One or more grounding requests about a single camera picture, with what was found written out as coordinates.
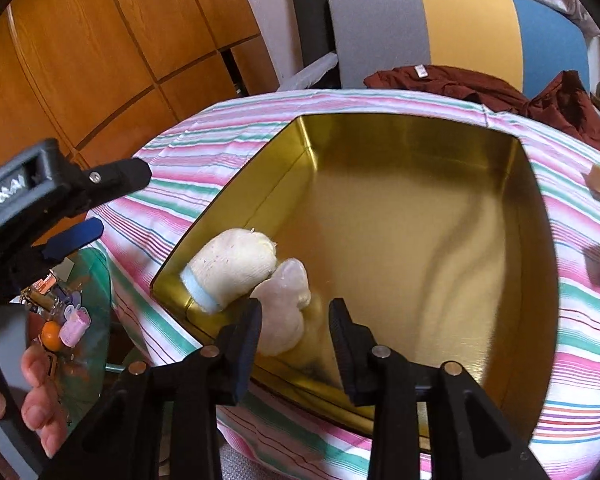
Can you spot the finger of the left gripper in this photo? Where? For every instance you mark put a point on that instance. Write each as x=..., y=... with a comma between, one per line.
x=59, y=246
x=117, y=179

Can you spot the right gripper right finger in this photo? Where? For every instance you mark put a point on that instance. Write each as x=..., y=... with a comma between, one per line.
x=353, y=344

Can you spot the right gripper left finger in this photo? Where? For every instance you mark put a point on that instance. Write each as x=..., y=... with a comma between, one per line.
x=238, y=344

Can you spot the white sock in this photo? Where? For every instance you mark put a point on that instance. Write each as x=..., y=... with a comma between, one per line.
x=227, y=267

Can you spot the person's left hand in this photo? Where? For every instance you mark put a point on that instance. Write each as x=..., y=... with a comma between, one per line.
x=41, y=411

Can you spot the striped bed cover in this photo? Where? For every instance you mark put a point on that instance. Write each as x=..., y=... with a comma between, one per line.
x=193, y=160

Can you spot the pink thread spool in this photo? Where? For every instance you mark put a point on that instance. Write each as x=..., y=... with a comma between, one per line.
x=77, y=322

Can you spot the small orange ball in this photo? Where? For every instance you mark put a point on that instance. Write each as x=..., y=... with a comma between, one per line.
x=50, y=336

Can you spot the wooden wardrobe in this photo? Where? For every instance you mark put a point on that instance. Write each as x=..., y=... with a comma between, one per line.
x=104, y=77

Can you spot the green glass side table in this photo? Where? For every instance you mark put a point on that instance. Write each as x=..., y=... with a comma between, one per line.
x=77, y=373

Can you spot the gold metal tin box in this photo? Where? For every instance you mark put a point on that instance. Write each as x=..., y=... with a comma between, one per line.
x=433, y=232

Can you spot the black rolled mat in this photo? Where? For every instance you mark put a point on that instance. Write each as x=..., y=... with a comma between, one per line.
x=318, y=48

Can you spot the grey yellow blue chair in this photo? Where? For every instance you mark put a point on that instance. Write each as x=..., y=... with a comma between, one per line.
x=522, y=42

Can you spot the dark red garment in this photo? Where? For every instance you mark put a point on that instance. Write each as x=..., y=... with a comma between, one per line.
x=563, y=104

